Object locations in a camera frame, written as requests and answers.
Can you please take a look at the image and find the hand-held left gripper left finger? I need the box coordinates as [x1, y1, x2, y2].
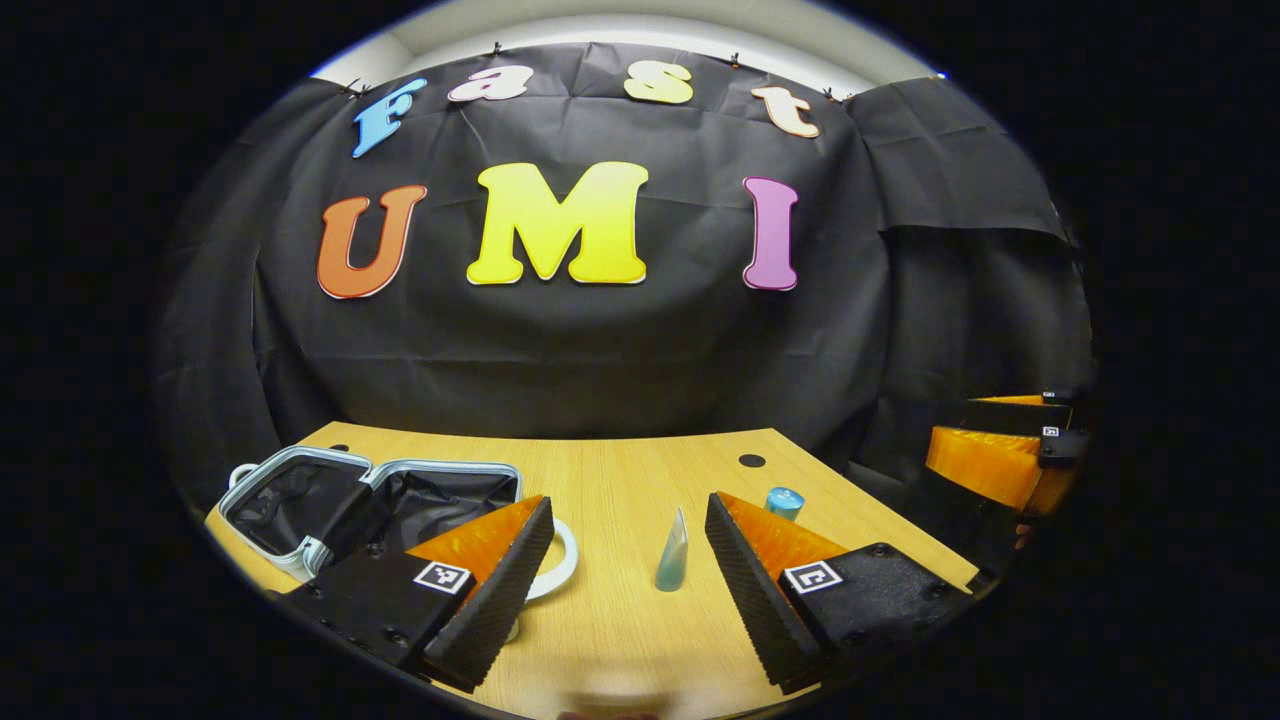
[288, 495, 557, 694]

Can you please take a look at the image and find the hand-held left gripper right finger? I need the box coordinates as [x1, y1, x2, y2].
[704, 490, 983, 697]

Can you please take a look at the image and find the clear blue squeeze tube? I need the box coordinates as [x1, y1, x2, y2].
[655, 507, 691, 593]

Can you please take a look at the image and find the small light blue suitcase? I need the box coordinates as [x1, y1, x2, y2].
[216, 445, 580, 643]

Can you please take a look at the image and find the black backdrop cloth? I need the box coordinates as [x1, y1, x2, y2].
[150, 42, 1096, 501]

